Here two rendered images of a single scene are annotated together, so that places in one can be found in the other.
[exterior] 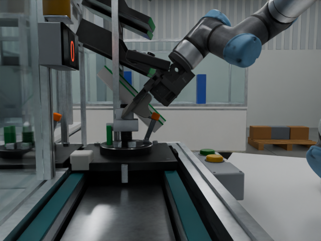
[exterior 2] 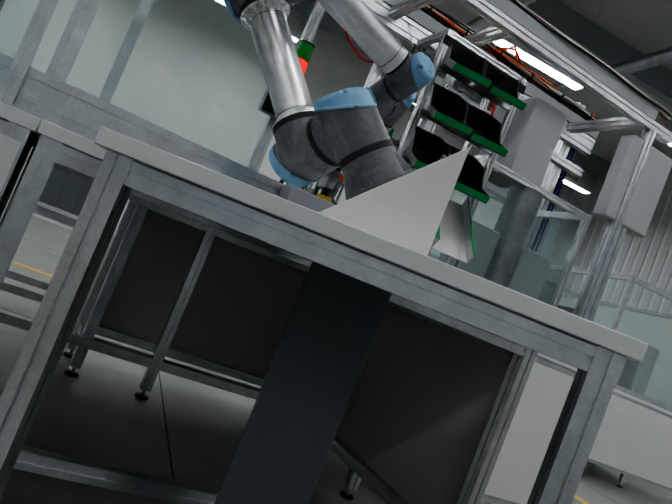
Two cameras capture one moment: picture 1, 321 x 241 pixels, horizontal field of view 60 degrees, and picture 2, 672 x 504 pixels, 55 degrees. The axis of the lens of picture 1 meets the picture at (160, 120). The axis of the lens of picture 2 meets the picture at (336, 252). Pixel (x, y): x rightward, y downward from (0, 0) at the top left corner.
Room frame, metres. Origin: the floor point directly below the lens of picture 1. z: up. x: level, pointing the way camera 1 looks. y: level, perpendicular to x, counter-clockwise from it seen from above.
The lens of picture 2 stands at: (0.18, -1.71, 0.76)
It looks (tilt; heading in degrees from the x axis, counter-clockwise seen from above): 3 degrees up; 70
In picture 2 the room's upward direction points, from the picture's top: 22 degrees clockwise
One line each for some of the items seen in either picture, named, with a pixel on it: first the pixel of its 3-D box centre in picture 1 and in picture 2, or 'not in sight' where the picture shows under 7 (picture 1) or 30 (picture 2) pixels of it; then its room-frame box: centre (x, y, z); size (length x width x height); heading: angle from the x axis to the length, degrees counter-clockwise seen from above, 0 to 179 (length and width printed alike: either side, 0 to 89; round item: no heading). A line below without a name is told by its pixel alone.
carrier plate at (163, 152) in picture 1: (126, 154); not in sight; (0.73, 0.09, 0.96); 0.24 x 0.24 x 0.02; 5
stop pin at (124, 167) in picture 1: (124, 173); not in sight; (0.60, 0.08, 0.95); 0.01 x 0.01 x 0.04; 5
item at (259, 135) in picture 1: (282, 136); not in sight; (5.77, -2.55, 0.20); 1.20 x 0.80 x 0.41; 87
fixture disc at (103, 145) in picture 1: (126, 147); not in sight; (0.73, 0.09, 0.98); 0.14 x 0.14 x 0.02
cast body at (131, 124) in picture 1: (122, 117); (330, 178); (0.73, 0.10, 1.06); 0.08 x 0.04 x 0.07; 95
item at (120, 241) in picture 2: not in sight; (307, 347); (1.38, 1.46, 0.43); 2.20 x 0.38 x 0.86; 5
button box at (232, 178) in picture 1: (214, 172); (318, 211); (0.66, -0.13, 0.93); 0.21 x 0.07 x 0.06; 5
